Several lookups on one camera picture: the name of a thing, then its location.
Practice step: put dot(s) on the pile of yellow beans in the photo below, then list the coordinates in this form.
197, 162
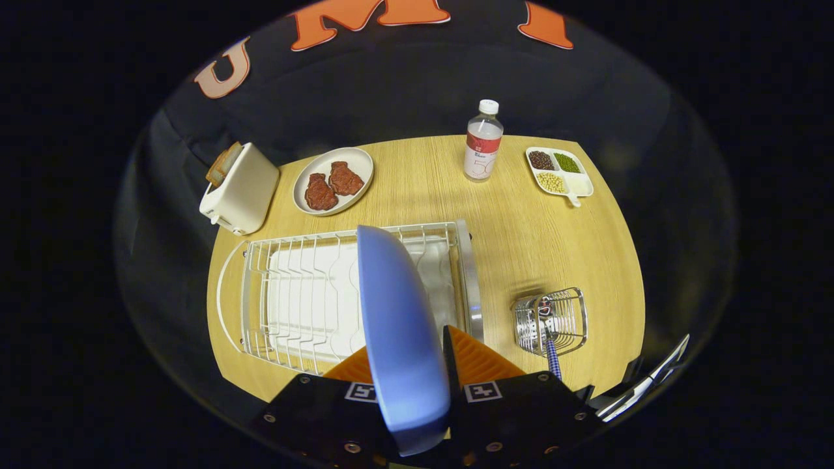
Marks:
551, 182

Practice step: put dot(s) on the toast slice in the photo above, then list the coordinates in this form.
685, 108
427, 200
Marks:
233, 153
218, 168

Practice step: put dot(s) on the white drip tray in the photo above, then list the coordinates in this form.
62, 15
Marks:
313, 306

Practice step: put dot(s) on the pile of red beans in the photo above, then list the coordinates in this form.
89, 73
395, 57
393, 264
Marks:
541, 160

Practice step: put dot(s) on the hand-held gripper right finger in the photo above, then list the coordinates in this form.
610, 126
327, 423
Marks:
515, 417

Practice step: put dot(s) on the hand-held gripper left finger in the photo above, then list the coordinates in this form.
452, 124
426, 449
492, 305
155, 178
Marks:
319, 417

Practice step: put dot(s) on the beige oval plate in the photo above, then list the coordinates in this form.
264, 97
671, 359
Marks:
355, 159

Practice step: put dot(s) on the blue plate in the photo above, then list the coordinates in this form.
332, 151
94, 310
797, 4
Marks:
401, 326

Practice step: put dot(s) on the pile of green beans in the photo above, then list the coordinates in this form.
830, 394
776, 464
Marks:
567, 163

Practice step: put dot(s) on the red meat piece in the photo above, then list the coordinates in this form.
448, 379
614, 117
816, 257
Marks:
320, 192
345, 179

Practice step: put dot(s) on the white divided dish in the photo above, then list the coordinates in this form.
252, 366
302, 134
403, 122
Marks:
580, 185

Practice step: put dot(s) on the white toaster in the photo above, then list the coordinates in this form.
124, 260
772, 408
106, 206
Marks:
244, 192

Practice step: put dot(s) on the clear bottle with red label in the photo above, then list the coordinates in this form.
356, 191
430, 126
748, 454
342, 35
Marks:
483, 146

